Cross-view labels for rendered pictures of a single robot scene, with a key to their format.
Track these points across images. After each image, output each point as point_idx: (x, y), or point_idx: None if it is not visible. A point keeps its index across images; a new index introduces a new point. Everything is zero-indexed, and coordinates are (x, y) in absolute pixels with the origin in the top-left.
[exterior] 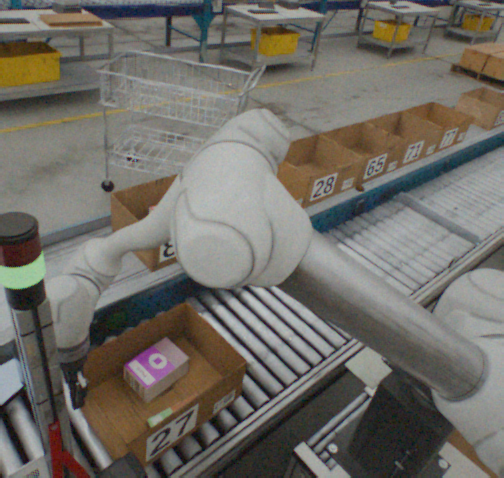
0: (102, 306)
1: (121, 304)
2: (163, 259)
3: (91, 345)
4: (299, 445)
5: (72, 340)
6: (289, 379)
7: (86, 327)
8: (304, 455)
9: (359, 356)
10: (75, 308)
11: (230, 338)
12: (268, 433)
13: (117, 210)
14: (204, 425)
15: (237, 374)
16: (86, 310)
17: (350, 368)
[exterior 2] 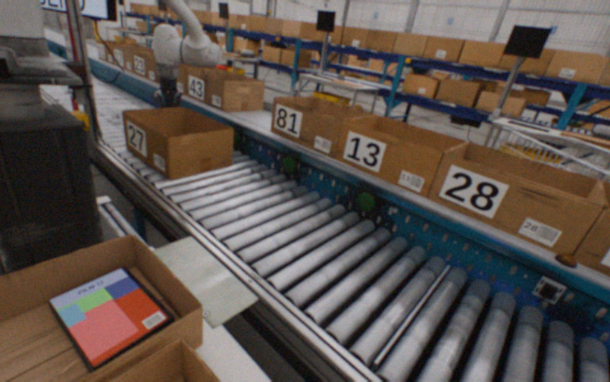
0: (233, 120)
1: (239, 128)
2: (276, 126)
3: None
4: (108, 198)
5: (154, 55)
6: (181, 202)
7: (159, 53)
8: (98, 199)
9: (201, 250)
10: (155, 33)
11: (230, 180)
12: (153, 223)
13: (305, 104)
14: (151, 167)
15: (163, 142)
16: (160, 41)
17: (184, 239)
